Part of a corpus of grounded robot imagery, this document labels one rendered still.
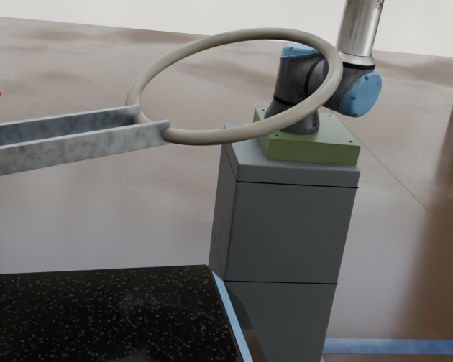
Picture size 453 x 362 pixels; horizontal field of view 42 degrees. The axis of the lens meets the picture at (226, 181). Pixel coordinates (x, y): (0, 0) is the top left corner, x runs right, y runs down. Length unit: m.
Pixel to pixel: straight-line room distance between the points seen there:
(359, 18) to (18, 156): 1.09
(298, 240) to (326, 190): 0.20
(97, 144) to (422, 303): 2.15
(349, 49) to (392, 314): 1.42
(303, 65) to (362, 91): 0.22
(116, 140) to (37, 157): 0.16
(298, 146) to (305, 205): 0.19
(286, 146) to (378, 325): 1.13
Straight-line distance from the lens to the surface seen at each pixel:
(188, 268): 1.27
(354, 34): 1.80
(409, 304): 2.95
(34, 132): 1.19
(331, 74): 1.27
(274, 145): 1.89
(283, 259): 2.02
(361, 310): 2.81
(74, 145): 1.10
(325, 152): 1.94
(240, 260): 1.99
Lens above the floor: 1.50
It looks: 23 degrees down
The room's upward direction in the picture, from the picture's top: 7 degrees clockwise
